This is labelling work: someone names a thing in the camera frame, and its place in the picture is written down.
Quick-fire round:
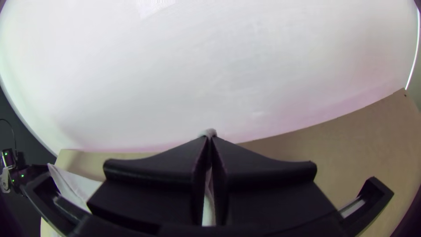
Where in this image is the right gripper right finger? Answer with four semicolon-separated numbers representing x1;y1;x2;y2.
210;135;337;227

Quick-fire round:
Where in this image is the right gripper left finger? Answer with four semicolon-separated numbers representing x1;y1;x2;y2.
86;135;211;233

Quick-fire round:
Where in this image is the black cable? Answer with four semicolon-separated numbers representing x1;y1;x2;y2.
0;118;18;153

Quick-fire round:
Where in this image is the grey t-shirt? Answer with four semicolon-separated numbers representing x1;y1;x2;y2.
39;128;218;237

